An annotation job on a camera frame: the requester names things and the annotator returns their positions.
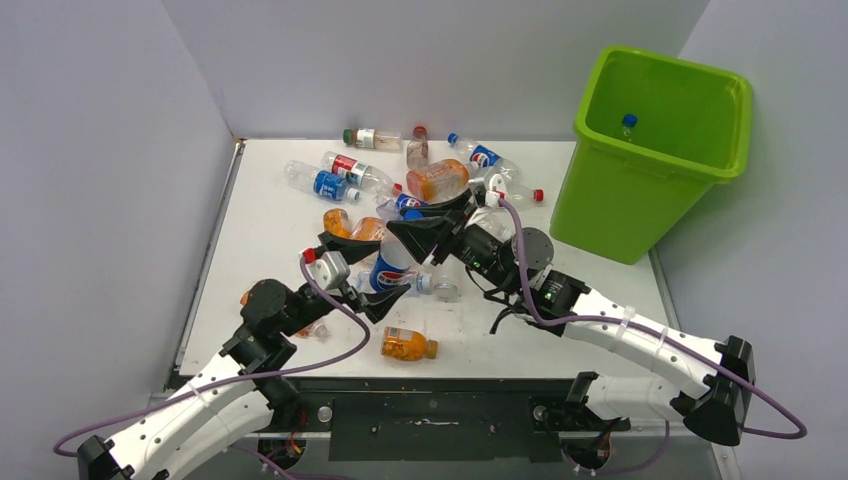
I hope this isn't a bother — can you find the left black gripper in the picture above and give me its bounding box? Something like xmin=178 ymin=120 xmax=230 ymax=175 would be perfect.
xmin=278 ymin=234 xmax=409 ymax=337

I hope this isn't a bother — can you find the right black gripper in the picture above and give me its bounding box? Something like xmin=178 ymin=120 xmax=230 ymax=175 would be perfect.
xmin=388 ymin=191 xmax=520 ymax=296

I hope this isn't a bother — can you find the clear bottle silver base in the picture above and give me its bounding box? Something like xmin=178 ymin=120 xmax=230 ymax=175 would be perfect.
xmin=431 ymin=259 xmax=463 ymax=302

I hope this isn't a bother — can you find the orange bottle brown cap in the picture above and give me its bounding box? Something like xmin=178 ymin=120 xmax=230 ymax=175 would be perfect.
xmin=380 ymin=327 xmax=439 ymax=361

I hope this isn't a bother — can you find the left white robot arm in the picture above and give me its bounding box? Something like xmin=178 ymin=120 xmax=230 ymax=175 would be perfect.
xmin=74 ymin=233 xmax=410 ymax=479

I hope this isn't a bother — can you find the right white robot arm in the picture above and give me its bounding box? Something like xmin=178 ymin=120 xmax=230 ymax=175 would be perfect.
xmin=388 ymin=191 xmax=755 ymax=446

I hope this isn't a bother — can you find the green plastic bin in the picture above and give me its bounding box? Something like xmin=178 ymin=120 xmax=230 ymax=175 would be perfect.
xmin=549 ymin=46 xmax=753 ymax=264

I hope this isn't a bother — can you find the orange bottle white cap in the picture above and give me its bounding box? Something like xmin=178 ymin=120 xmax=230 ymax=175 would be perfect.
xmin=406 ymin=158 xmax=479 ymax=203

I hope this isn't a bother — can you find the large orange crushed bottle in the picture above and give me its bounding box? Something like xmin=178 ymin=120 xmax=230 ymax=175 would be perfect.
xmin=350 ymin=217 xmax=387 ymax=241

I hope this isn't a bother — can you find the central pepsi bottle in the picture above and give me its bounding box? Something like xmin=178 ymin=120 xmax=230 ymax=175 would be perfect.
xmin=375 ymin=193 xmax=426 ymax=221

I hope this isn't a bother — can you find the small orange bottle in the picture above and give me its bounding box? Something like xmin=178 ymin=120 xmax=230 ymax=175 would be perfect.
xmin=322 ymin=208 xmax=353 ymax=238

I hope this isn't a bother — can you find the orange crushed bottle left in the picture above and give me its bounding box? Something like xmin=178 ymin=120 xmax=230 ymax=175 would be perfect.
xmin=240 ymin=292 xmax=329 ymax=340

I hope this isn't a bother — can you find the red cap small bottle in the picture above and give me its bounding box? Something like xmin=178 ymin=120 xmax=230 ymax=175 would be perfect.
xmin=406 ymin=125 xmax=429 ymax=170

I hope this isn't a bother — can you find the red label clear bottle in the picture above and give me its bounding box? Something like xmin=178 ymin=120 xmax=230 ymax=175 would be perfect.
xmin=497 ymin=184 xmax=544 ymax=209

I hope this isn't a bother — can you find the red blue label bottle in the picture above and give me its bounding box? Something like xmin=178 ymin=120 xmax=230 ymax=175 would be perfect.
xmin=321 ymin=151 xmax=403 ymax=196

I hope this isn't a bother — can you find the blue label water bottle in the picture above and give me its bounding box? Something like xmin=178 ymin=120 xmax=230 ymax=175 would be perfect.
xmin=284 ymin=160 xmax=361 ymax=203

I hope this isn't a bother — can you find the green cap brown bottle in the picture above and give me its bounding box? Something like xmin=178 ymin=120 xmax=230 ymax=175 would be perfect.
xmin=342 ymin=128 xmax=403 ymax=151

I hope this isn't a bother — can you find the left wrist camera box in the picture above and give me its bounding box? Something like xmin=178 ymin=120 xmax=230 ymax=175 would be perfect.
xmin=302 ymin=248 xmax=350 ymax=291

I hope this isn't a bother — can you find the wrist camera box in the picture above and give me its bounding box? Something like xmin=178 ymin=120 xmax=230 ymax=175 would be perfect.
xmin=302 ymin=248 xmax=350 ymax=291
xmin=467 ymin=167 xmax=508 ymax=209

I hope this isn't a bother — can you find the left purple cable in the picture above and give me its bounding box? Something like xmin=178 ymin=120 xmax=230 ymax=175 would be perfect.
xmin=52 ymin=258 xmax=372 ymax=480

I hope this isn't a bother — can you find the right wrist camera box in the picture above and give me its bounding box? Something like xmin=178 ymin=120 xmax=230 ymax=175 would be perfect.
xmin=467 ymin=167 xmax=508 ymax=209

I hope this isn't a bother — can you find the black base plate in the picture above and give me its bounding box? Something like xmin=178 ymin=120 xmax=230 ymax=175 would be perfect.
xmin=248 ymin=377 xmax=630 ymax=468

